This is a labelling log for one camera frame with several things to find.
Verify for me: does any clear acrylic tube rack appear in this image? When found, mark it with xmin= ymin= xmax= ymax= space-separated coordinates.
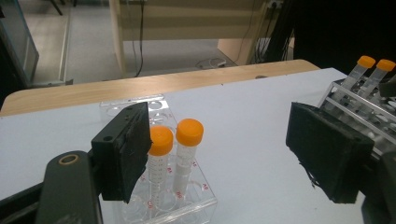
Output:
xmin=98 ymin=93 xmax=219 ymax=224

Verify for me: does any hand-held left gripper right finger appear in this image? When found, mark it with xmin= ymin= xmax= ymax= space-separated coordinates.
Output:
xmin=285 ymin=102 xmax=375 ymax=204

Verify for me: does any black curtain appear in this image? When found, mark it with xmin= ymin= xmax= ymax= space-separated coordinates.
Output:
xmin=292 ymin=0 xmax=396 ymax=77

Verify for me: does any white table board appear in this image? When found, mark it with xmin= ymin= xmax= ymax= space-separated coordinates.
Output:
xmin=0 ymin=67 xmax=396 ymax=224

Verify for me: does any orange-capped plastic tube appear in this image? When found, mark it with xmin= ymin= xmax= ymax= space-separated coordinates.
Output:
xmin=354 ymin=59 xmax=396 ymax=110
xmin=146 ymin=124 xmax=175 ymax=208
xmin=172 ymin=118 xmax=205 ymax=197
xmin=323 ymin=55 xmax=376 ymax=110

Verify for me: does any black cable bundle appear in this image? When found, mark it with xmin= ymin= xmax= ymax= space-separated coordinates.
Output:
xmin=253 ymin=0 xmax=297 ymax=64

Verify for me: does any light wooden desk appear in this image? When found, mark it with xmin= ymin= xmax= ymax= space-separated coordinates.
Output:
xmin=108 ymin=0 xmax=295 ymax=78

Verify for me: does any black hanging cable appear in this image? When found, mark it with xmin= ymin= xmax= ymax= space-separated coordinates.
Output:
xmin=132 ymin=0 xmax=147 ymax=78

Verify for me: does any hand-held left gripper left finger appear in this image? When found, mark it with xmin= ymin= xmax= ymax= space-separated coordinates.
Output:
xmin=91 ymin=101 xmax=153 ymax=204

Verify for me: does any white floor cable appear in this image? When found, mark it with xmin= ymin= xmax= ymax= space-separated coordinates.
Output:
xmin=195 ymin=56 xmax=230 ymax=70

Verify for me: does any metal tube rack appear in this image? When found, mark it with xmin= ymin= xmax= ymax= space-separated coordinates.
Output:
xmin=317 ymin=73 xmax=396 ymax=160

